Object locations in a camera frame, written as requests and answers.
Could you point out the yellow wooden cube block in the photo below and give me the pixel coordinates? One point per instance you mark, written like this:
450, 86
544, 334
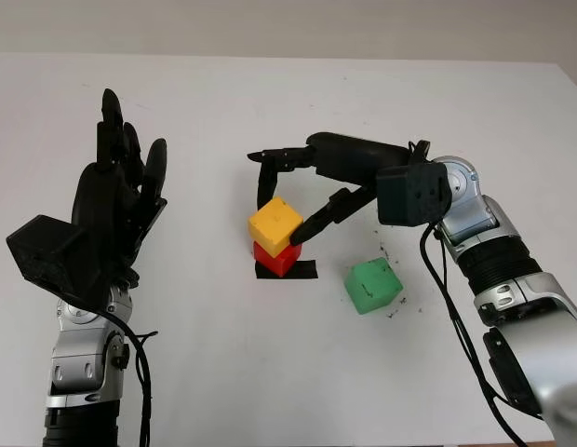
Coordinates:
274, 223

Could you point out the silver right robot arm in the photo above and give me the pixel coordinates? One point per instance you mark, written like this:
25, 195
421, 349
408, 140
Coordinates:
549, 326

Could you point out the red wooden cube block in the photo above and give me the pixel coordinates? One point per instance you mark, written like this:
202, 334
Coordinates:
279, 263

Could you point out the green wooden cube block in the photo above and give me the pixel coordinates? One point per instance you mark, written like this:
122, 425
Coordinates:
372, 286

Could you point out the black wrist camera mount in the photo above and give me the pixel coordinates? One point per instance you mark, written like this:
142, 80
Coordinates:
409, 195
46, 251

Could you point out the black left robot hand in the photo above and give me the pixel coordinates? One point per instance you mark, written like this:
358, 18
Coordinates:
107, 205

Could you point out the black tape strip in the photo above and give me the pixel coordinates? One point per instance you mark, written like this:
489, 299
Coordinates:
304, 271

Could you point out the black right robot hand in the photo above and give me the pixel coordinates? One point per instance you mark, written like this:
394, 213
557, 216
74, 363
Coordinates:
353, 158

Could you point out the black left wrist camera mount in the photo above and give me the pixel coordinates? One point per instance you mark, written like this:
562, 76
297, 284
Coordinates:
46, 251

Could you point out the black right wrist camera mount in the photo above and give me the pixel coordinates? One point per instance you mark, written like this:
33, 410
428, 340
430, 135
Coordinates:
409, 195

